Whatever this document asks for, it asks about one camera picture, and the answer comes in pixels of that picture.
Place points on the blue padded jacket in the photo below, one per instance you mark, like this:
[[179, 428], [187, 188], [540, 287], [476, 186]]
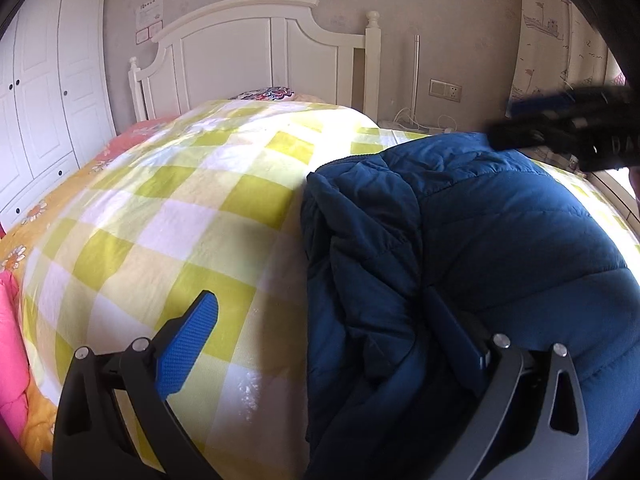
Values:
[[500, 235]]

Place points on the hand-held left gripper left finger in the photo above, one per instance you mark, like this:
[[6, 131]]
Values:
[[187, 345]]

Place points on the colourful patterned pillow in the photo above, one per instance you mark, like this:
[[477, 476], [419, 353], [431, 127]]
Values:
[[262, 94]]

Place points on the wall socket panel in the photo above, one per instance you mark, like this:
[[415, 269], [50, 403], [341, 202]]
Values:
[[446, 91]]

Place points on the yellow checked quilt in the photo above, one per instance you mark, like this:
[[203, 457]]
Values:
[[200, 210]]

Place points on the white pole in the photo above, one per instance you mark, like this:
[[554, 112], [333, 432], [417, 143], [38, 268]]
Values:
[[415, 75]]

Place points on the white wooden headboard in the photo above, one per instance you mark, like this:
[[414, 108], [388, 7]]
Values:
[[240, 55]]

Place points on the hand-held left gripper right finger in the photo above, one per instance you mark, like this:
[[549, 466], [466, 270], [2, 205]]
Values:
[[457, 340]]

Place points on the pink wall card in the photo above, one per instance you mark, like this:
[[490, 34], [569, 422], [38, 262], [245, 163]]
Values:
[[143, 36], [157, 28]]

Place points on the white wardrobe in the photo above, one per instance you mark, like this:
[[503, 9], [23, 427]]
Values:
[[45, 100]]

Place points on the orange floral bed sheet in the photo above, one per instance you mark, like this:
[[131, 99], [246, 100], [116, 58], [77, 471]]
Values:
[[135, 130]]

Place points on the pink cloth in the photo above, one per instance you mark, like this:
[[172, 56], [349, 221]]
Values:
[[10, 350]]

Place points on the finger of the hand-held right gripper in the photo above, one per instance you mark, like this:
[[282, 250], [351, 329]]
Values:
[[542, 102], [520, 135]]

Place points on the printed curtain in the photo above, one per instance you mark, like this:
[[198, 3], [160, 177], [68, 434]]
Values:
[[545, 35]]

